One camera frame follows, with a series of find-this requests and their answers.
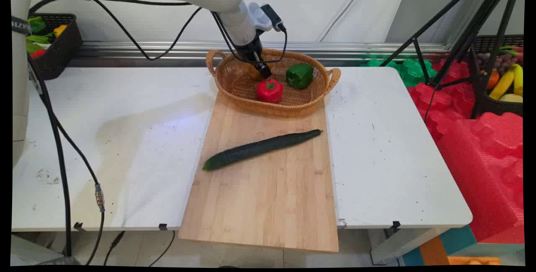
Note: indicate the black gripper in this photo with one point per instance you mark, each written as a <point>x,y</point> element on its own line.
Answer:
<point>250,49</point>

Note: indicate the dark green cucumber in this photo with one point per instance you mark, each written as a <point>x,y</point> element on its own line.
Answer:
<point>255,150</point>

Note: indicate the yellow toy vegetable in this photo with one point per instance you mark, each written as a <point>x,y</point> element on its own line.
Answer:
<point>255,73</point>

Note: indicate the red toy tomato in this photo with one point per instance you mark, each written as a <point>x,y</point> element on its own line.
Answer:
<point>269,91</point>

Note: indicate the woven wicker basket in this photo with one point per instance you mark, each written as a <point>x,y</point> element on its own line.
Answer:
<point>238,81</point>

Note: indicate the green toy bell pepper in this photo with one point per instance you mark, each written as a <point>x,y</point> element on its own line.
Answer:
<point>299,76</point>

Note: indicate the wooden cutting board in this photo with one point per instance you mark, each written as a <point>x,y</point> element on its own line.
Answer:
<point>264,205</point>

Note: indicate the green foam mat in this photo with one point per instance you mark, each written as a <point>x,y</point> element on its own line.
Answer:
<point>412,71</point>

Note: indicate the red foam mat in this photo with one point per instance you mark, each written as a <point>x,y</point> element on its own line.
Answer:
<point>485,159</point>
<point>439,104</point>

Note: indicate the black table clip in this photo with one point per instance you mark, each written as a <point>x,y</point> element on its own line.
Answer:
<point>163,226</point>
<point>395,224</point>
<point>78,225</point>

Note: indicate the black plastic vegetable basket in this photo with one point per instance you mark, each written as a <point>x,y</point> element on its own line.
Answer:
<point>63,52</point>

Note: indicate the small yellow toy pepper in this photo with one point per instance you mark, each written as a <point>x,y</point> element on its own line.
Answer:
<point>60,30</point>

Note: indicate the black tripod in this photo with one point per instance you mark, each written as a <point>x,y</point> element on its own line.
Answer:
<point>465,39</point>

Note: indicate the small red toy vegetable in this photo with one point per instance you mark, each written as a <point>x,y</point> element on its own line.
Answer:
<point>37,53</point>

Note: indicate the white table leg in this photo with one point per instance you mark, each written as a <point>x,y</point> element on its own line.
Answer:
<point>398,245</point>

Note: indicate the green leafy toy vegetable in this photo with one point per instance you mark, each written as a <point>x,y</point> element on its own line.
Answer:
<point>36,25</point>

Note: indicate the orange toy fruit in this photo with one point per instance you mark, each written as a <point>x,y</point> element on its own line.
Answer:
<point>493,80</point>

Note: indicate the purple toy grapes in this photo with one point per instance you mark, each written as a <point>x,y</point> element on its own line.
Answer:
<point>500,62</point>

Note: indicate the black plastic fruit basket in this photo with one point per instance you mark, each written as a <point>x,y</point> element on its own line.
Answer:
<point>498,108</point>

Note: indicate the yellow toy banana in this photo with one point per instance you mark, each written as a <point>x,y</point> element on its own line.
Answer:
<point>502,83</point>
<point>518,79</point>

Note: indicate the pale yellow toy fruit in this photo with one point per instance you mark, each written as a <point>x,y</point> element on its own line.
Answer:
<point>511,98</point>

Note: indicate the orange foam mat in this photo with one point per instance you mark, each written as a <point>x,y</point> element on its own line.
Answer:
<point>434,252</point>

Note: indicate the teal foam mat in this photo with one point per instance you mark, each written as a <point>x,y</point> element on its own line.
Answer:
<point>458,238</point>

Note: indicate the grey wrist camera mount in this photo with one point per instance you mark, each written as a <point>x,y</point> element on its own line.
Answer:
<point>259,16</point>

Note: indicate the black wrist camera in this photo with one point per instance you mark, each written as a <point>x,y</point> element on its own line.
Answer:
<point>274,17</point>

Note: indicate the aluminium rail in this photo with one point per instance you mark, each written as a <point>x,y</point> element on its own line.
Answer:
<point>335,48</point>

